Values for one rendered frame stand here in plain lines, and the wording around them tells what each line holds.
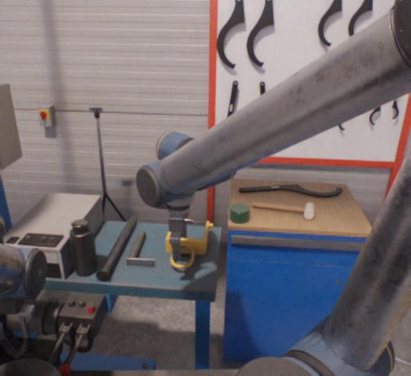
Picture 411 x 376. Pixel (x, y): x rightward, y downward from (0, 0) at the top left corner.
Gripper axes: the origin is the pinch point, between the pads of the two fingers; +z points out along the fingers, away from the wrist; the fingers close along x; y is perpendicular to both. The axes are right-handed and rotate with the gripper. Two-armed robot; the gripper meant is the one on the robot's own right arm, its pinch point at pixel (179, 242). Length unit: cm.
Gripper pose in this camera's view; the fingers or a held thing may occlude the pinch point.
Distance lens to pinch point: 133.6
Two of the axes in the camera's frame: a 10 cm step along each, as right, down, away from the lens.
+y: 9.9, 0.5, -1.0
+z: -0.1, 9.2, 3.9
